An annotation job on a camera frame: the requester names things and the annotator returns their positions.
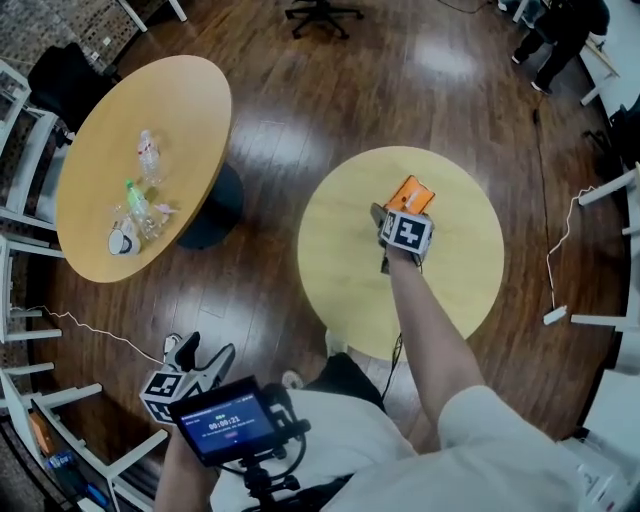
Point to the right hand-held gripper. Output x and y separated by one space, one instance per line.
407 235

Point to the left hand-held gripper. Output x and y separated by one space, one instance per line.
162 392

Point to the orange box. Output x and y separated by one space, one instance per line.
412 195

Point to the white cup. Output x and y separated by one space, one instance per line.
122 241

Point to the green label plastic bottle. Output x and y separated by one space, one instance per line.
137 202

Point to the person's right forearm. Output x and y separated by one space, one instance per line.
430 340

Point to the person's left forearm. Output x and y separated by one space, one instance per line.
185 470

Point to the white power adapter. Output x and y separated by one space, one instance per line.
172 344

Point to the small round wooden table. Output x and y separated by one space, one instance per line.
340 250

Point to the black monitor screen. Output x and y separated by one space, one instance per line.
225 422

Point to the white shelf unit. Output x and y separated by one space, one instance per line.
70 395

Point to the person's black trouser leg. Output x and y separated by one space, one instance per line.
345 380

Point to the pink wrapper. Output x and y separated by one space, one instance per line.
166 210

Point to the blue bottle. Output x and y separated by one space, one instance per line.
60 461

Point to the flat orange carton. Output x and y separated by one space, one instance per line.
41 434

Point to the red label plastic bottle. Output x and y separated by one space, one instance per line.
149 155

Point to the black office chair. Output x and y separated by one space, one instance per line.
322 12
625 130
70 85

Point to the large oval wooden table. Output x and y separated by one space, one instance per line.
175 100

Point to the white desk wooden top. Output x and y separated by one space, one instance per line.
592 92
600 320

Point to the person's white shirt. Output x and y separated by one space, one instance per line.
500 460

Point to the white cabinet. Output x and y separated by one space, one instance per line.
615 400

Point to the white bench grey top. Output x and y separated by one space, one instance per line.
139 21

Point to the black monitor mount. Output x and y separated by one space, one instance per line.
260 480

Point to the white shelf frame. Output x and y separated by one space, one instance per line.
30 218

